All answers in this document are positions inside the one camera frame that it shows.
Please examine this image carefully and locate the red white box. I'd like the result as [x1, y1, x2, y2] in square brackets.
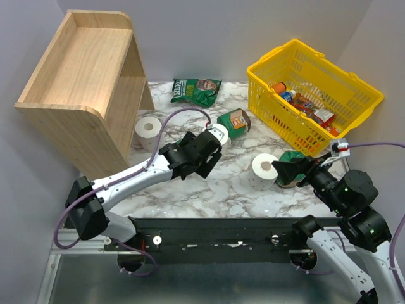
[313, 108, 335, 127]

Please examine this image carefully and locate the green chips bag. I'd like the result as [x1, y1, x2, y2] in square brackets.
[171, 79, 222, 108]

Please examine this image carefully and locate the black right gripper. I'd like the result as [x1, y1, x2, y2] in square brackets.
[272, 151, 347, 213]

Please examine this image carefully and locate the white dotted roll left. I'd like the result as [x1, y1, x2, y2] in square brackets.
[135, 117, 162, 152]

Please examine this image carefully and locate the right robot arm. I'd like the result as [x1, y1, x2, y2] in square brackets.
[272, 148, 404, 303]

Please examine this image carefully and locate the white dotted roll middle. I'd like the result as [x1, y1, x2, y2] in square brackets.
[217, 124, 231, 150]

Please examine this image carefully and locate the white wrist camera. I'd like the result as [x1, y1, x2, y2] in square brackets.
[321, 138, 351, 167]
[205, 123, 223, 142]

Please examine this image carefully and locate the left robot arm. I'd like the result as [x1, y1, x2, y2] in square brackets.
[65, 128, 224, 250]

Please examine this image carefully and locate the wooden shelf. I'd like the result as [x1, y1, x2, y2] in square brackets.
[15, 10, 154, 179]

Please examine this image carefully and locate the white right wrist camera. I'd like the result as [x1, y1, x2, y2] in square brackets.
[321, 138, 351, 167]

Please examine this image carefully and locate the yellow plastic basket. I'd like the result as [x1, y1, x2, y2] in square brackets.
[247, 39, 384, 156]

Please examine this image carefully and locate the white dotted roll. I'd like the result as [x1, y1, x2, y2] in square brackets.
[217, 124, 231, 150]
[135, 117, 162, 152]
[247, 153, 278, 191]

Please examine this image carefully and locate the green wrapped roll with picture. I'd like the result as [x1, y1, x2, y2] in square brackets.
[216, 108, 251, 139]

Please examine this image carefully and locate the blue label bottle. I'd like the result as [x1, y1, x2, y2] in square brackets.
[280, 90, 297, 103]

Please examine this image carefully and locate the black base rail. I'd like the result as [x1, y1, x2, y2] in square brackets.
[104, 217, 349, 263]

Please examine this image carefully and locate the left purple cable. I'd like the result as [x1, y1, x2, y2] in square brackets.
[53, 107, 212, 276]

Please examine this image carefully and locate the white dotted roll right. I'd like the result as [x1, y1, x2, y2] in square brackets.
[247, 153, 278, 191]

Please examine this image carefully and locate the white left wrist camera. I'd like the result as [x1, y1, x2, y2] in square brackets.
[205, 123, 223, 142]

